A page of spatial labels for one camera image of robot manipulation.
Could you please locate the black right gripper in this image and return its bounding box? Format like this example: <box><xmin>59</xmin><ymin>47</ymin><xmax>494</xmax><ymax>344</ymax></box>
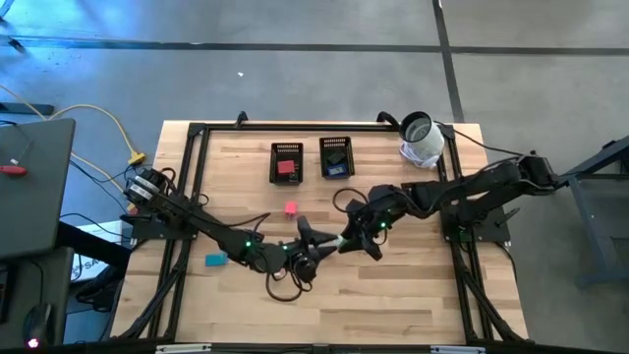
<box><xmin>336</xmin><ymin>196</ymin><xmax>397</xmax><ymax>263</ymax></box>

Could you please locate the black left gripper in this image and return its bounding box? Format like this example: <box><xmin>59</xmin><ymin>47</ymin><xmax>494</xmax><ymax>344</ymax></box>
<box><xmin>277</xmin><ymin>214</ymin><xmax>340</xmax><ymax>285</ymax></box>

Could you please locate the black slotted plastic basket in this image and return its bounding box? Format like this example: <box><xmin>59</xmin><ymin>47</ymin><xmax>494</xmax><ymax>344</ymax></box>
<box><xmin>268</xmin><ymin>142</ymin><xmax>305</xmax><ymax>186</ymax></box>
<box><xmin>318</xmin><ymin>136</ymin><xmax>356</xmax><ymax>179</ymax></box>

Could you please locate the grey metal stand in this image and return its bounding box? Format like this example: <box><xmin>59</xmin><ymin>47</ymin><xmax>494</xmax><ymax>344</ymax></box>
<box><xmin>542</xmin><ymin>135</ymin><xmax>629</xmax><ymax>289</ymax></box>

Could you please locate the white printed box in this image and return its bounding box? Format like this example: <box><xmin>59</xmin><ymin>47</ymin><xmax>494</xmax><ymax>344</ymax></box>
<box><xmin>70</xmin><ymin>220</ymin><xmax>130</xmax><ymax>282</ymax></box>

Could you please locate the black computer mouse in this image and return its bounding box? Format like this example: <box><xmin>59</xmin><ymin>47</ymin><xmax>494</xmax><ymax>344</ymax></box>
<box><xmin>22</xmin><ymin>303</ymin><xmax>54</xmax><ymax>349</ymax></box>

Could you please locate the dark grey desk top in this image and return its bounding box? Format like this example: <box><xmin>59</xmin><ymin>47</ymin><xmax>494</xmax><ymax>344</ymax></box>
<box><xmin>0</xmin><ymin>248</ymin><xmax>75</xmax><ymax>345</ymax></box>

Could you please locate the black floor bar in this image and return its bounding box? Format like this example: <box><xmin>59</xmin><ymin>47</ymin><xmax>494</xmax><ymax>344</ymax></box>
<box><xmin>0</xmin><ymin>102</ymin><xmax>55</xmax><ymax>117</ymax></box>

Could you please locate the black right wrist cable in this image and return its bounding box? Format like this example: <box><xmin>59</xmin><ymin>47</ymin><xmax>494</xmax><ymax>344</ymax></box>
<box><xmin>331</xmin><ymin>187</ymin><xmax>371</xmax><ymax>213</ymax></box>

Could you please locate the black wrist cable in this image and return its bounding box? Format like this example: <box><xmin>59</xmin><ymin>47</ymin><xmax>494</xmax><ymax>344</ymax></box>
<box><xmin>331</xmin><ymin>187</ymin><xmax>371</xmax><ymax>213</ymax></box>
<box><xmin>264</xmin><ymin>270</ymin><xmax>305</xmax><ymax>303</ymax></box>

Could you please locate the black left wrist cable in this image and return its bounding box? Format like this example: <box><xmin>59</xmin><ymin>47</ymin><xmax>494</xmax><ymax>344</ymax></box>
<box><xmin>264</xmin><ymin>270</ymin><xmax>305</xmax><ymax>303</ymax></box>

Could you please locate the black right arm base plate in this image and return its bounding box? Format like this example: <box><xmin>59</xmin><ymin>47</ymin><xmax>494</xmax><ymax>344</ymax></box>
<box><xmin>438</xmin><ymin>203</ymin><xmax>521</xmax><ymax>244</ymax></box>

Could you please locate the black aluminium table frame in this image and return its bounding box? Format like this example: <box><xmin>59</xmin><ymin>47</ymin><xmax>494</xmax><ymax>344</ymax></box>
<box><xmin>110</xmin><ymin>110</ymin><xmax>531</xmax><ymax>345</ymax></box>

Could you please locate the white table edge bracket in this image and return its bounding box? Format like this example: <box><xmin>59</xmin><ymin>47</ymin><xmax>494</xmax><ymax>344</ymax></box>
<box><xmin>155</xmin><ymin>343</ymin><xmax>212</xmax><ymax>354</ymax></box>
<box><xmin>430</xmin><ymin>345</ymin><xmax>486</xmax><ymax>354</ymax></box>

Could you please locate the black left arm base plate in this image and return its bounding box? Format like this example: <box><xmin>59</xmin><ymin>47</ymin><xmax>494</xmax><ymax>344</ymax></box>
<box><xmin>120</xmin><ymin>202</ymin><xmax>201</xmax><ymax>242</ymax></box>

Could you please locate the yellow extension cable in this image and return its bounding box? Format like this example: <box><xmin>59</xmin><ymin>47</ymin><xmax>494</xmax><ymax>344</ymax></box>
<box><xmin>0</xmin><ymin>84</ymin><xmax>147</xmax><ymax>210</ymax></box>

